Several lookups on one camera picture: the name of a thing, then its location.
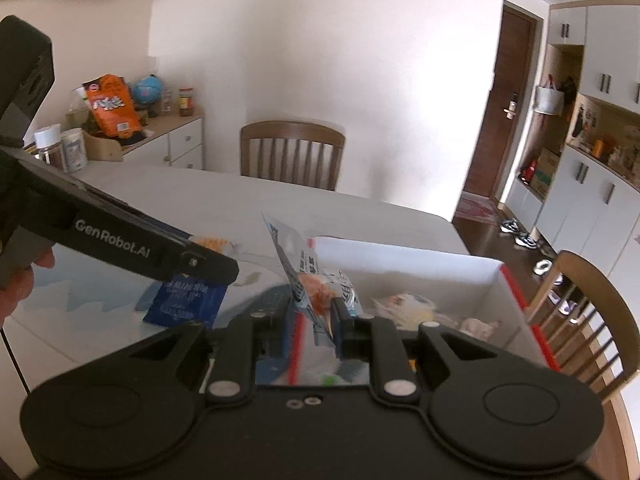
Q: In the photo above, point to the blue globe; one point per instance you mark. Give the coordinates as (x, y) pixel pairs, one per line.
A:
(147, 90)

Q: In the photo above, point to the orange chip bag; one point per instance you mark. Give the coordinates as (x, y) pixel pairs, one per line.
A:
(112, 107)

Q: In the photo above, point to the blue small snack packet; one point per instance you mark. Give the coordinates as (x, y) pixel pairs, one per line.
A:
(185, 299)

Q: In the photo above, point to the white crumpled tissue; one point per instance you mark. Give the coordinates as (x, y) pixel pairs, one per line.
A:
(476, 328)

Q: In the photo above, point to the white lidded jar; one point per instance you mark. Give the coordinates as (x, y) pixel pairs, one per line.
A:
(74, 149)

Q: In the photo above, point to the brown wooden chair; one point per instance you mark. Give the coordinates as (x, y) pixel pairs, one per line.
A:
(298, 153)

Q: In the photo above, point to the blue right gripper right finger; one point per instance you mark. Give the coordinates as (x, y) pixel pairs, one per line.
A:
(342, 328)

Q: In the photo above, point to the brown wooden door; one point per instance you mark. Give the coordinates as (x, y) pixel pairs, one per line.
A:
(514, 60)

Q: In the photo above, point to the white sideboard cabinet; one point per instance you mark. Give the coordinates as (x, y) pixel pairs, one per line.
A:
(169, 140)

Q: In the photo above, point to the red lidded jar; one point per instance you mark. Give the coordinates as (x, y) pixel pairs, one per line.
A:
(186, 106)

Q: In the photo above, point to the white sneakers pair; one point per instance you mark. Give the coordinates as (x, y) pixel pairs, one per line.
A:
(521, 238)

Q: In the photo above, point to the white wall cabinets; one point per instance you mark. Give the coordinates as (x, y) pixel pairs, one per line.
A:
(577, 184)

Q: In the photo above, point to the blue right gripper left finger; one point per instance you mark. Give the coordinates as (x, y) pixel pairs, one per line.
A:
(288, 330)

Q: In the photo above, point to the clear bread package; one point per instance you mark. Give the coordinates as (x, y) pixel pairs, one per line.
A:
(407, 310)

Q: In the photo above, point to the white tote bag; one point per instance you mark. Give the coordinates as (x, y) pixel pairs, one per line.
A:
(548, 100)

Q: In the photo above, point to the light wooden chair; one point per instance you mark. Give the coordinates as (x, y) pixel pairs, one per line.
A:
(587, 330)

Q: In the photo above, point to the red cardboard shoe box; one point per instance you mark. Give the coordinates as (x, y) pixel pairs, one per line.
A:
(461, 286)

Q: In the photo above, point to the white orange snack packet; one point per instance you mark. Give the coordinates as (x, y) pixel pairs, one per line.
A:
(314, 285)

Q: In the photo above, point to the person left hand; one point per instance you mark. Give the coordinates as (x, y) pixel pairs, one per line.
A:
(21, 285)

